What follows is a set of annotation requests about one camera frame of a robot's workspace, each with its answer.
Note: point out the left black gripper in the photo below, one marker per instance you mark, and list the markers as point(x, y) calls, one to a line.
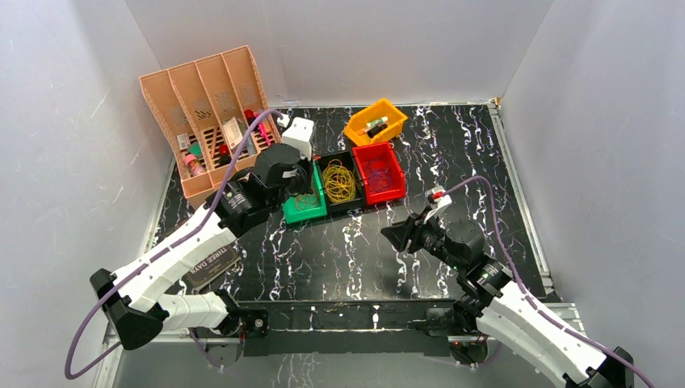
point(302, 179)

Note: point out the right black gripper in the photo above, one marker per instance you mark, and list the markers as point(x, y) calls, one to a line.
point(400, 233)

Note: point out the green plastic bin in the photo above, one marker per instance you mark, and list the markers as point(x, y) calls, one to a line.
point(306, 207)

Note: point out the red plastic bin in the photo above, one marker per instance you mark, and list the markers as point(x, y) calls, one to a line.
point(384, 179)

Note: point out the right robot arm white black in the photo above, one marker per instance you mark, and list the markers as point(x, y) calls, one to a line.
point(493, 304)

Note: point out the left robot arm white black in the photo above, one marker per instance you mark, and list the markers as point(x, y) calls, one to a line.
point(135, 297)

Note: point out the pink pen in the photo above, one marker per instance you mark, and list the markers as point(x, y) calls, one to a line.
point(262, 128)

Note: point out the red capped dark bottle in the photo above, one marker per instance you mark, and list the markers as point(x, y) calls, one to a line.
point(224, 155)

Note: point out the black plastic bin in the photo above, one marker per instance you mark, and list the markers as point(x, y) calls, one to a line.
point(342, 182)

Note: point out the white box in organizer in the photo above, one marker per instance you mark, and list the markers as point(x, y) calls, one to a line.
point(233, 130)

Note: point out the pink bottle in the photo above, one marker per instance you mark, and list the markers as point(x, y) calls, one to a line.
point(193, 165)

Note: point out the black marker in yellow bin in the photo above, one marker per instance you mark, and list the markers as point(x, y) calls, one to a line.
point(376, 130)

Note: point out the pink plastic file organizer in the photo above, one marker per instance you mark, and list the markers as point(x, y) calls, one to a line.
point(190, 102)

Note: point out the glue stick in yellow bin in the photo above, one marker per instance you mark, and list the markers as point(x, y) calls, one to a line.
point(382, 120)

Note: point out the yellow plastic bin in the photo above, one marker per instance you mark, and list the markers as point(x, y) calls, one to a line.
point(355, 128)

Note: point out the dark book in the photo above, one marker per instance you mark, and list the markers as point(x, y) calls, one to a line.
point(213, 266)

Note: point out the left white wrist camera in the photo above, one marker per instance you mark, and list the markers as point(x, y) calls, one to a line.
point(297, 132)

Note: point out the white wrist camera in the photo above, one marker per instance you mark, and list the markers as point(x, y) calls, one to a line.
point(297, 132)
point(438, 200)

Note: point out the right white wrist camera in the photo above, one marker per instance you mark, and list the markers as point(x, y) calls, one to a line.
point(438, 200)

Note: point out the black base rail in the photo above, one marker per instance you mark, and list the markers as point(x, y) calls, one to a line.
point(348, 326)

